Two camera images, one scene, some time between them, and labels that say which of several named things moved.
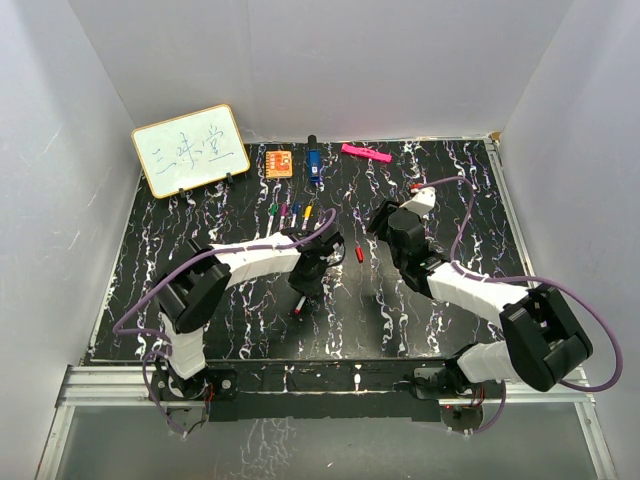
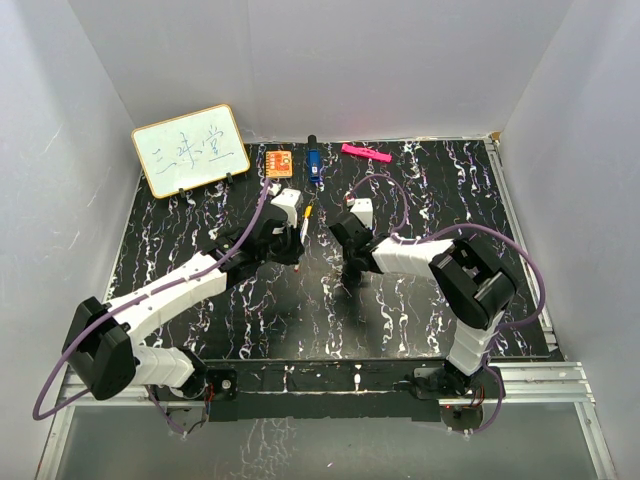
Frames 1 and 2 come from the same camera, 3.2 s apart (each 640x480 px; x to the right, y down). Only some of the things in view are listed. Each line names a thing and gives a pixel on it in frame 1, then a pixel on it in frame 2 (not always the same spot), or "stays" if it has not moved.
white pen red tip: [300, 304] to [302, 237]
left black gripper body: [308, 285] to [284, 252]
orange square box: [278, 164] stays
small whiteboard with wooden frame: [190, 150] stays
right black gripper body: [399, 260] to [347, 257]
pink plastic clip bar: [372, 154] stays
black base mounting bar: [308, 391] stays
